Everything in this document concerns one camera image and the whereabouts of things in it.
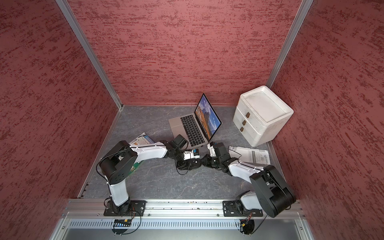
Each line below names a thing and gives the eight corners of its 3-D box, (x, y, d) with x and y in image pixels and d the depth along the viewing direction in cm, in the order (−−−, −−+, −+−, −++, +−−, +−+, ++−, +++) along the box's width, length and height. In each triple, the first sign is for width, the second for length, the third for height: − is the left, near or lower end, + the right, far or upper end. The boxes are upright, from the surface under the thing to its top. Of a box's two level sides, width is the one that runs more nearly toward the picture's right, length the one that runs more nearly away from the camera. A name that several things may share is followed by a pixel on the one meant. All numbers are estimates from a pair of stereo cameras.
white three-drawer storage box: (251, 150, 99) (266, 126, 77) (229, 119, 115) (236, 93, 94) (277, 139, 104) (298, 113, 83) (253, 111, 121) (265, 85, 100)
